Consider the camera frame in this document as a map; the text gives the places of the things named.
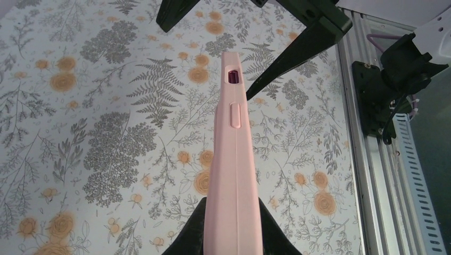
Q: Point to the pink phone case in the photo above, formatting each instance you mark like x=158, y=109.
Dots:
x=232, y=216

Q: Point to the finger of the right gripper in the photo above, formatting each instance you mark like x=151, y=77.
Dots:
x=172, y=11

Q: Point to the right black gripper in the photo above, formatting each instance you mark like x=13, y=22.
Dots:
x=325, y=28

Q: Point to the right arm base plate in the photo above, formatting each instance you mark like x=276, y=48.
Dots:
x=374, y=98

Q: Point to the floral table mat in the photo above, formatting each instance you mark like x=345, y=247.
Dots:
x=107, y=127

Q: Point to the aluminium mounting rail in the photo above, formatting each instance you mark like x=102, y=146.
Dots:
x=379, y=193

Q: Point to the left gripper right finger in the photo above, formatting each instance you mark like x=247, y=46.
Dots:
x=275, y=241

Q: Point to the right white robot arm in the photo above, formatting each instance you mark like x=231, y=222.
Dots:
x=407, y=66

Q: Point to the slotted cable duct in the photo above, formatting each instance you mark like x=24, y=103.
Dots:
x=425, y=227

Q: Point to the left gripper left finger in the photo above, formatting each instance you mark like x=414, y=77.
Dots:
x=190, y=240

